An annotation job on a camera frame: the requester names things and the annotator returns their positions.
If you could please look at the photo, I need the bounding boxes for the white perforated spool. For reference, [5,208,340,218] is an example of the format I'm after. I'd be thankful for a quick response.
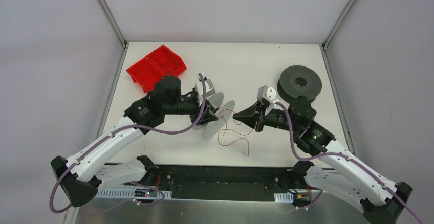
[193,92,235,140]

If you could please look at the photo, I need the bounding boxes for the thin red wire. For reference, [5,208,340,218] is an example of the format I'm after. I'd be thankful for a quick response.
[216,109,254,157]

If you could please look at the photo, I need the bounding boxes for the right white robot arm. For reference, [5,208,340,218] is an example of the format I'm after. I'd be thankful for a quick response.
[233,97,413,223]

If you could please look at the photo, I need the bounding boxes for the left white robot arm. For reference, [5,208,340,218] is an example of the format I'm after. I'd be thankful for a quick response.
[50,73,218,207]

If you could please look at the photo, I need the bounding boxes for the dark grey spool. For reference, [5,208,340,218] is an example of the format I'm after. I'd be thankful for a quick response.
[277,65,322,103]

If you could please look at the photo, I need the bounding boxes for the red plastic bin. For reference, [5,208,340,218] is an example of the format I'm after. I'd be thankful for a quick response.
[126,44,187,93]

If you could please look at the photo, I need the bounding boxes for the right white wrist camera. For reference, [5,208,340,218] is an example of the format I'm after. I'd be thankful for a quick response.
[256,85,279,104]

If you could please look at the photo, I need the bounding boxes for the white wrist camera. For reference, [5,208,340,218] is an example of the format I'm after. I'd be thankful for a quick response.
[194,72,216,104]
[256,85,279,104]

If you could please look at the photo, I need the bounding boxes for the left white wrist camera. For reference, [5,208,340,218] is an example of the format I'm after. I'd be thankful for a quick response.
[194,72,216,104]

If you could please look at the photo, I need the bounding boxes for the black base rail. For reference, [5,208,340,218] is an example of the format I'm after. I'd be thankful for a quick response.
[144,165,307,202]

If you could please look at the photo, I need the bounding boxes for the right white cable duct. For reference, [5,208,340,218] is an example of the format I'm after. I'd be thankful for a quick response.
[274,192,294,203]

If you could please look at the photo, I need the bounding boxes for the white cable duct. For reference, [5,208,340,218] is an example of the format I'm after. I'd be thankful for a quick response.
[95,187,172,200]
[274,192,294,203]

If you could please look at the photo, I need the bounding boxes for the left white cable duct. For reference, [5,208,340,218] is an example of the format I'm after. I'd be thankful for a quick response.
[95,187,172,200]

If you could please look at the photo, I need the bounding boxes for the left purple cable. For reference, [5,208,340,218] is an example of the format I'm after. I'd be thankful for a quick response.
[49,73,208,214]

